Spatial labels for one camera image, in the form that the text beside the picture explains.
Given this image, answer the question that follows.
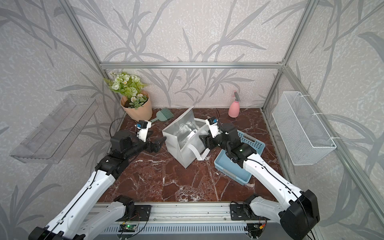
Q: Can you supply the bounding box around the right circuit board with wires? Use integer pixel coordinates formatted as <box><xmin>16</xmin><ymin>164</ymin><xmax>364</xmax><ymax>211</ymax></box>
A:
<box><xmin>244</xmin><ymin>223</ymin><xmax>266</xmax><ymax>234</ymax></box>

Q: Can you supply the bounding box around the light blue plastic basket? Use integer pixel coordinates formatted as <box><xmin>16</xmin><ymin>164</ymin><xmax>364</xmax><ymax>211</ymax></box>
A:
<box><xmin>213</xmin><ymin>129</ymin><xmax>266</xmax><ymax>185</ymax></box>

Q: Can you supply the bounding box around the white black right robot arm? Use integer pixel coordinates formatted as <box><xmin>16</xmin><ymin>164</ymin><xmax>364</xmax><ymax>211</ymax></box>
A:
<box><xmin>199</xmin><ymin>117</ymin><xmax>320</xmax><ymax>240</ymax></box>

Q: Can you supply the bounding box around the white insulated delivery bag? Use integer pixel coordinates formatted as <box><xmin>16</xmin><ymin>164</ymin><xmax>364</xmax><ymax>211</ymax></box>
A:
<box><xmin>162</xmin><ymin>108</ymin><xmax>210</xmax><ymax>168</ymax></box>

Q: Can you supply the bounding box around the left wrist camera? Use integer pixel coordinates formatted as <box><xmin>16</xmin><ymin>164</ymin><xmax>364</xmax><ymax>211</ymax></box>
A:
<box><xmin>136</xmin><ymin>120</ymin><xmax>152</xmax><ymax>142</ymax></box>

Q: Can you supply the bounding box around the white wire mesh basket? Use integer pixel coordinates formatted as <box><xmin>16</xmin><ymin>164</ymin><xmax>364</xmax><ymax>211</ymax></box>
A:
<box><xmin>272</xmin><ymin>92</ymin><xmax>337</xmax><ymax>166</ymax></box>

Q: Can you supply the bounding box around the clear plastic wall shelf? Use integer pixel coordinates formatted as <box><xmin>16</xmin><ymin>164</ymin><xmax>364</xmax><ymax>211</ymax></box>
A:
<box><xmin>10</xmin><ymin>94</ymin><xmax>98</xmax><ymax>164</ymax></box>

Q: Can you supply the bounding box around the artificial green white plant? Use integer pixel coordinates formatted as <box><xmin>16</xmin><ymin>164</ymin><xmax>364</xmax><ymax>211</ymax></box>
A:
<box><xmin>104</xmin><ymin>72</ymin><xmax>149</xmax><ymax>109</ymax></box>

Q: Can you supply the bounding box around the green circuit board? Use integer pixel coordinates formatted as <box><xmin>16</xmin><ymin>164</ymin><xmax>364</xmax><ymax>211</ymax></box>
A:
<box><xmin>119</xmin><ymin>224</ymin><xmax>138</xmax><ymax>233</ymax></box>

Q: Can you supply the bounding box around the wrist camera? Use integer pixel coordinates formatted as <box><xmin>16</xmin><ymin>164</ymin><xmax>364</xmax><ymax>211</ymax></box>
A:
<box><xmin>136</xmin><ymin>120</ymin><xmax>152</xmax><ymax>142</ymax></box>
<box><xmin>206</xmin><ymin>117</ymin><xmax>222</xmax><ymax>138</ymax></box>

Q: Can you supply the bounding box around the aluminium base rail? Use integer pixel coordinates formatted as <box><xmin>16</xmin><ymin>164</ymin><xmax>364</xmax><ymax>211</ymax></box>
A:
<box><xmin>102</xmin><ymin>202</ymin><xmax>290</xmax><ymax>240</ymax></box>

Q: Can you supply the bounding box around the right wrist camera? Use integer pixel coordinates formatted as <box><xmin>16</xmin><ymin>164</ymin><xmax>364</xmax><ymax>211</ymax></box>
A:
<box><xmin>206</xmin><ymin>117</ymin><xmax>222</xmax><ymax>138</ymax></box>

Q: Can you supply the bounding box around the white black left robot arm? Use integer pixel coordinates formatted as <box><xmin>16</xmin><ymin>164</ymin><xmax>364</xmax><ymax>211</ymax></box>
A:
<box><xmin>28</xmin><ymin>129</ymin><xmax>167</xmax><ymax>240</ymax></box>

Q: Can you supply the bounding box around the small green hand brush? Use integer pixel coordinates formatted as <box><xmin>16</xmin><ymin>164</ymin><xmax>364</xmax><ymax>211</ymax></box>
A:
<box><xmin>150</xmin><ymin>108</ymin><xmax>174</xmax><ymax>123</ymax></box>

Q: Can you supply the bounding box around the pink spray bottle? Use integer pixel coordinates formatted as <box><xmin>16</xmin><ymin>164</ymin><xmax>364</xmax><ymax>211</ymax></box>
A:
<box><xmin>228</xmin><ymin>91</ymin><xmax>241</xmax><ymax>118</ymax></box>

